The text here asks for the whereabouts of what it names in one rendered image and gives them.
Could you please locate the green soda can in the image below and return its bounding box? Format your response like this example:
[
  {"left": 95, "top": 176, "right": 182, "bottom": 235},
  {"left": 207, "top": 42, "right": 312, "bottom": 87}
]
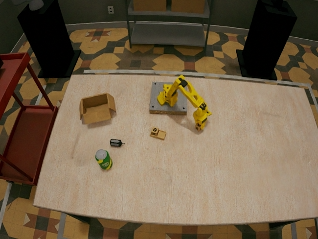
[{"left": 95, "top": 149, "right": 113, "bottom": 170}]

